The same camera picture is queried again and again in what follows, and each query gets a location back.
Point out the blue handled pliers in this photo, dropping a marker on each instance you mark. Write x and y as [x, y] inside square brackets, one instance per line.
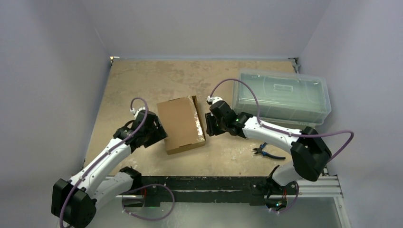
[260, 150]

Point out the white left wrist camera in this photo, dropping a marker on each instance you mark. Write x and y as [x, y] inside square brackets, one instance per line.
[136, 112]

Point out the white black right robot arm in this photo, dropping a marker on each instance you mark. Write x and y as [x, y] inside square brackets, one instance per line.
[309, 153]

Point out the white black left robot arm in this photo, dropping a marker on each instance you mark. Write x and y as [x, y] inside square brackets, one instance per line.
[75, 201]

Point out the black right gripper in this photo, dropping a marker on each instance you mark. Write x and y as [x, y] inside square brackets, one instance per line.
[210, 124]

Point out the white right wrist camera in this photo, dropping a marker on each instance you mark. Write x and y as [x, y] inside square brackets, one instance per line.
[213, 99]

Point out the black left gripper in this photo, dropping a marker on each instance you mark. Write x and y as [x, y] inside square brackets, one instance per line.
[159, 133]

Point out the brown cardboard express box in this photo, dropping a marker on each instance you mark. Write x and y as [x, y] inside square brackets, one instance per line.
[182, 122]

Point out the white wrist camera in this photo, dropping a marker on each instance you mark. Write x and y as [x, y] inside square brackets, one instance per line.
[213, 99]
[136, 112]

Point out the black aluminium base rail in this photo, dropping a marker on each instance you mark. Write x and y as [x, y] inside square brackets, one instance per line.
[252, 190]

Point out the clear plastic storage bin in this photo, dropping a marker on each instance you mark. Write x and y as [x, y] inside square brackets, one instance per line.
[281, 97]

